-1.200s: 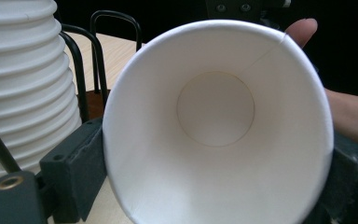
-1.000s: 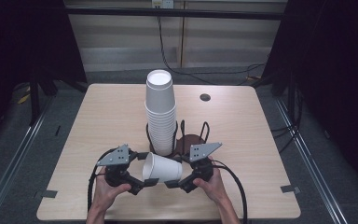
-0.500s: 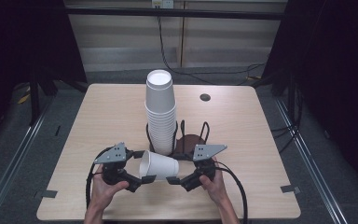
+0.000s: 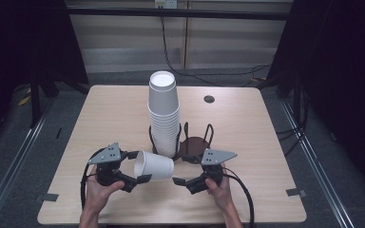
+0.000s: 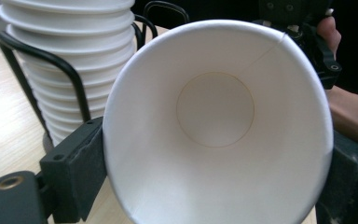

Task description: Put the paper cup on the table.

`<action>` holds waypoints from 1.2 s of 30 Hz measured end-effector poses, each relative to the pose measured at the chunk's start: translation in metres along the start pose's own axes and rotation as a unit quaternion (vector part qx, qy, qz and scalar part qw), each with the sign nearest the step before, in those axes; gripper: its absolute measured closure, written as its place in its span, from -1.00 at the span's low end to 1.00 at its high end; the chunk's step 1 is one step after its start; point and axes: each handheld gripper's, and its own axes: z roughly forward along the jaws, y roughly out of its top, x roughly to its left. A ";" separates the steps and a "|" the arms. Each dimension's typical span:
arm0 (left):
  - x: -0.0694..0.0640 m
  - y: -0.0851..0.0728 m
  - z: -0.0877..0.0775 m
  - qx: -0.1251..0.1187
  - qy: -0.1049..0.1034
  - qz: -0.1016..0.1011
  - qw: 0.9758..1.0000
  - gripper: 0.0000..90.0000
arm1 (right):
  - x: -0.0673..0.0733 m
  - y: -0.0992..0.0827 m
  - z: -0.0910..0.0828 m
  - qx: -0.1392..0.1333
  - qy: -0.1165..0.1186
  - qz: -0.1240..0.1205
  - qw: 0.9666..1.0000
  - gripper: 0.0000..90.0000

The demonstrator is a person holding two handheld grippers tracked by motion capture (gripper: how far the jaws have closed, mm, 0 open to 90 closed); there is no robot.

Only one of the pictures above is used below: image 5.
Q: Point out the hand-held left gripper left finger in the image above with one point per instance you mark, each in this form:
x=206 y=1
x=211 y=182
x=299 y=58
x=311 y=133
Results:
x=74 y=168

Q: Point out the white disposable paper cup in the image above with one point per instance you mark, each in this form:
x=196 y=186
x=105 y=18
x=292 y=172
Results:
x=217 y=124

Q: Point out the stack of white cups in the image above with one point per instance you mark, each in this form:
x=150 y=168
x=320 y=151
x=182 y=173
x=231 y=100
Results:
x=74 y=46

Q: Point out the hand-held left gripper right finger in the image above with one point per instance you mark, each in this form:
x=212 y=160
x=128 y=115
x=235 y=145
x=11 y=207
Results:
x=351 y=183

